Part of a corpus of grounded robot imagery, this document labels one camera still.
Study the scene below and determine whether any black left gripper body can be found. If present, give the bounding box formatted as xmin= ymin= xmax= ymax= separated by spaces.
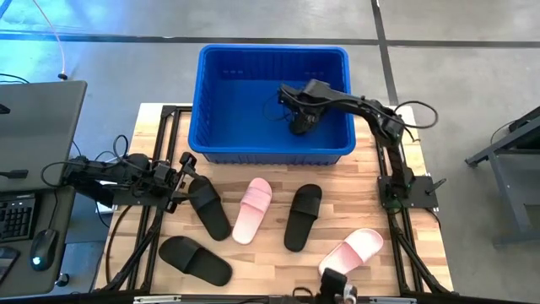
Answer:
xmin=151 ymin=151 xmax=198 ymax=213

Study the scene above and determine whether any black keyboard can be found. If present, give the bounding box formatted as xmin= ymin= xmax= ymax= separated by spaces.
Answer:
xmin=0 ymin=193 xmax=37 ymax=242

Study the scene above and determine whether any black slide sandal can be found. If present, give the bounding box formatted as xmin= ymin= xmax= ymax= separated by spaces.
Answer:
xmin=158 ymin=235 xmax=234 ymax=287
xmin=187 ymin=176 xmax=232 ymax=242
xmin=283 ymin=183 xmax=323 ymax=253

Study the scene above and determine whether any black computer mouse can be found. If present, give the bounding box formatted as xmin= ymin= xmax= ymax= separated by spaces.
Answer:
xmin=29 ymin=228 xmax=59 ymax=272

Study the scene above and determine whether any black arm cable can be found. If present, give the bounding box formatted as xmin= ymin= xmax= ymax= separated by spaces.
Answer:
xmin=394 ymin=100 xmax=440 ymax=130
xmin=40 ymin=134 xmax=130 ymax=189

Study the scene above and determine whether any grey metal cart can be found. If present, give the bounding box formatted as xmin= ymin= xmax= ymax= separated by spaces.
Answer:
xmin=465 ymin=105 xmax=540 ymax=247

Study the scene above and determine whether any grey laptop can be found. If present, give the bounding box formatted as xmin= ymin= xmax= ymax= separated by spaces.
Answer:
xmin=0 ymin=79 xmax=89 ymax=193

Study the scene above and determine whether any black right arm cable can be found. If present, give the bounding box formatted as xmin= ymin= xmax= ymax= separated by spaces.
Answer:
xmin=394 ymin=100 xmax=440 ymax=130

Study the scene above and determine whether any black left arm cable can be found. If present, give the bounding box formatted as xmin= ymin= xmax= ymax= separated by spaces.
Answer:
xmin=40 ymin=134 xmax=130 ymax=189

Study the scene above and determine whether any black floor cable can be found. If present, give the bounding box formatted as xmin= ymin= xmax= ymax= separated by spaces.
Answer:
xmin=104 ymin=204 xmax=132 ymax=289

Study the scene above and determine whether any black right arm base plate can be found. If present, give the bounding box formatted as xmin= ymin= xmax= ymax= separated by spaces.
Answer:
xmin=377 ymin=175 xmax=447 ymax=209

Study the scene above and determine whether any black table-level camera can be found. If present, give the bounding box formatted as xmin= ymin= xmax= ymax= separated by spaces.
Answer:
xmin=318 ymin=268 xmax=358 ymax=304

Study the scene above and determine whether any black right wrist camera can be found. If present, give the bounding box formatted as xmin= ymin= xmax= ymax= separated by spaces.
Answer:
xmin=301 ymin=79 xmax=335 ymax=100

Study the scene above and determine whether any black metal frame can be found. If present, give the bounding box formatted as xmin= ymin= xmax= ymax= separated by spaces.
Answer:
xmin=0 ymin=104 xmax=540 ymax=304

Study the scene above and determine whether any white cable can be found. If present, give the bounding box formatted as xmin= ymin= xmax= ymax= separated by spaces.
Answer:
xmin=31 ymin=0 xmax=69 ymax=81

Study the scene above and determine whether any black smartphone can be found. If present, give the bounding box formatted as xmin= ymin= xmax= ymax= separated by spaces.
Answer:
xmin=0 ymin=246 xmax=21 ymax=284

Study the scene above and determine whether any blue plastic bin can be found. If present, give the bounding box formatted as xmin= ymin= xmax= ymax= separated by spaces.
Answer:
xmin=187 ymin=44 xmax=357 ymax=166

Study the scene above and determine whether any grey desk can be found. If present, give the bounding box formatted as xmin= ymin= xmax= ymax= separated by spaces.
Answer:
xmin=0 ymin=185 xmax=77 ymax=299

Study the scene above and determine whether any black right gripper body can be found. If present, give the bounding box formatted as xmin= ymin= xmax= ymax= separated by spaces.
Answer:
xmin=279 ymin=83 xmax=324 ymax=124

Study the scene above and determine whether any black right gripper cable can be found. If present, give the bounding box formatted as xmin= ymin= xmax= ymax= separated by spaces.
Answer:
xmin=262 ymin=92 xmax=293 ymax=122

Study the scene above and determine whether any pink slide sandal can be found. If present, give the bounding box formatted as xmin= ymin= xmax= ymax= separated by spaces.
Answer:
xmin=317 ymin=227 xmax=385 ymax=278
xmin=231 ymin=176 xmax=273 ymax=246

